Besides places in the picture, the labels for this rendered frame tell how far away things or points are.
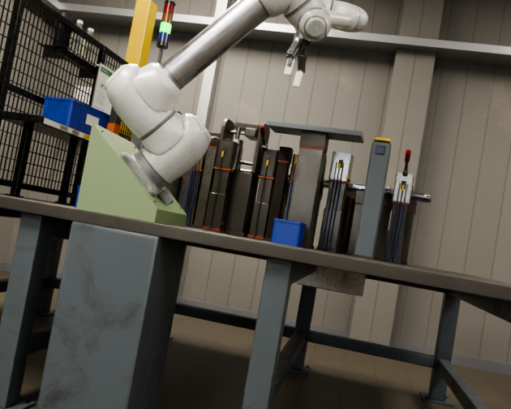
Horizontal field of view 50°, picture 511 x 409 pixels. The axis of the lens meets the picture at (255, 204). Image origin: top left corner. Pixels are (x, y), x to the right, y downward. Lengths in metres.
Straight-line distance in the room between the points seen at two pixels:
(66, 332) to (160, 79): 0.85
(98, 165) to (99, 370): 0.64
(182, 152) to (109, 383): 0.76
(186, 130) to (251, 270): 2.84
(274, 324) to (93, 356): 0.57
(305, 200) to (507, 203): 2.72
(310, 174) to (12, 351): 1.22
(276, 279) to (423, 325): 2.93
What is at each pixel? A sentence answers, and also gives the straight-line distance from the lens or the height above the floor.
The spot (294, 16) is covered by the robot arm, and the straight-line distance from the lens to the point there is 1.85.
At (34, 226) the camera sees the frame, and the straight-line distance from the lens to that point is 1.96.
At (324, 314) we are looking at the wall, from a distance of 4.48.
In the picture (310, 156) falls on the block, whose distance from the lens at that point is 2.12.
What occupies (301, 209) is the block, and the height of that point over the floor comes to 0.84.
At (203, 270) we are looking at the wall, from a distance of 4.62.
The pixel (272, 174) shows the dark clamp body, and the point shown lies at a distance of 2.27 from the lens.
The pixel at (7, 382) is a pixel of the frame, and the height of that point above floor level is 0.10.
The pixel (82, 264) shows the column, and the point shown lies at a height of 0.53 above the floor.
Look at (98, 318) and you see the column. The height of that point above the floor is 0.38.
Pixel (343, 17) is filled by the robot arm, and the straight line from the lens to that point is 2.26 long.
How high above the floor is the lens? 0.72
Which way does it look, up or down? 3 degrees up
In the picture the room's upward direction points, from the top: 10 degrees clockwise
